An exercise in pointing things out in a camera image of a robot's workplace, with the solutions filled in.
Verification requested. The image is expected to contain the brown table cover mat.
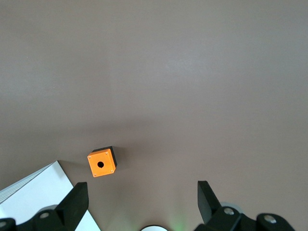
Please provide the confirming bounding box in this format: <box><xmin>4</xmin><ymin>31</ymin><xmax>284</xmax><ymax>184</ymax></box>
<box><xmin>0</xmin><ymin>0</ymin><xmax>308</xmax><ymax>231</ymax></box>

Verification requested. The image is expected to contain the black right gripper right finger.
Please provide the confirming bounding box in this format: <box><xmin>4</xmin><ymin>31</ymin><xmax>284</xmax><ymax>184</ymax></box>
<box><xmin>194</xmin><ymin>180</ymin><xmax>296</xmax><ymax>231</ymax></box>

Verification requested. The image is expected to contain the orange black button enclosure box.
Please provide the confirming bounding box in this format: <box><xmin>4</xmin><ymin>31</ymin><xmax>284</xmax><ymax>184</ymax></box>
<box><xmin>87</xmin><ymin>145</ymin><xmax>119</xmax><ymax>178</ymax></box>

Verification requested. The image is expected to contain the white drawer cabinet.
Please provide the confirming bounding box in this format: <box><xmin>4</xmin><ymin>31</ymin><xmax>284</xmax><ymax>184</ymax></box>
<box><xmin>0</xmin><ymin>160</ymin><xmax>102</xmax><ymax>231</ymax></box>

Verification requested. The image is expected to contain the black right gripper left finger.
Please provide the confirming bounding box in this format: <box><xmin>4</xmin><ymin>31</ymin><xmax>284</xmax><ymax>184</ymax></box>
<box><xmin>0</xmin><ymin>181</ymin><xmax>90</xmax><ymax>231</ymax></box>

